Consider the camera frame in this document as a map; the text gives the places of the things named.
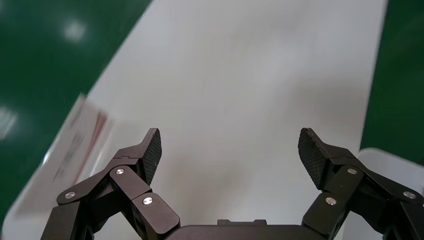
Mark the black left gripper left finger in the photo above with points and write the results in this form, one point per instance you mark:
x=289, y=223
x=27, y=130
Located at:
x=129, y=185

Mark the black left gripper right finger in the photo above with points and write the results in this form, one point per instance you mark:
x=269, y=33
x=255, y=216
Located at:
x=348, y=185

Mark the white red acrylic sign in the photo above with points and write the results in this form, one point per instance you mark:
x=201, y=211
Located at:
x=79, y=139

